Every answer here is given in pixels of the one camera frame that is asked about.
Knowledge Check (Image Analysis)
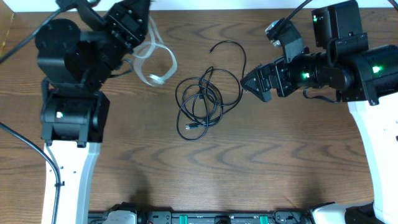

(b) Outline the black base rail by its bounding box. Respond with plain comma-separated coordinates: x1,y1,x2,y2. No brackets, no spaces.
88,208,314,224

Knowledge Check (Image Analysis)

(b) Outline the black usb cable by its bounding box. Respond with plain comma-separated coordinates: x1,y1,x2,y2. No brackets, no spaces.
175,40,248,142

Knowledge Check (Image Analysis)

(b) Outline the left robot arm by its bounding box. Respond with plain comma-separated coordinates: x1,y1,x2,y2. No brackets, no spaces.
35,0,150,223

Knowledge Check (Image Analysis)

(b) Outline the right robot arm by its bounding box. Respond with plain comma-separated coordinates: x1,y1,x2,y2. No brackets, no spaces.
241,1,397,223

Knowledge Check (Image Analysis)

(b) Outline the white usb cable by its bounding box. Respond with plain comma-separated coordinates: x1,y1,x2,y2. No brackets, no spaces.
130,15,178,87

